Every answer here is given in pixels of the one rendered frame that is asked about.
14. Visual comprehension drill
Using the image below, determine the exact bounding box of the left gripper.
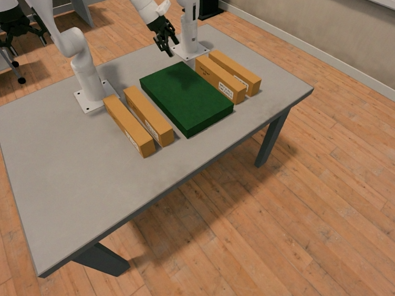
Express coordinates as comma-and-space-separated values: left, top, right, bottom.
146, 15, 180, 58

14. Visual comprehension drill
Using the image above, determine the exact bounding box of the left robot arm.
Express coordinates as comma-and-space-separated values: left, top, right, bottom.
130, 0, 200, 54

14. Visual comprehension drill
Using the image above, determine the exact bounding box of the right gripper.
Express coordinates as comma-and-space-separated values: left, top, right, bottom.
0, 4, 47, 57

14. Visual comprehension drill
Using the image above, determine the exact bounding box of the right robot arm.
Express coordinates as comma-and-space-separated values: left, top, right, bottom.
0, 0, 106, 102

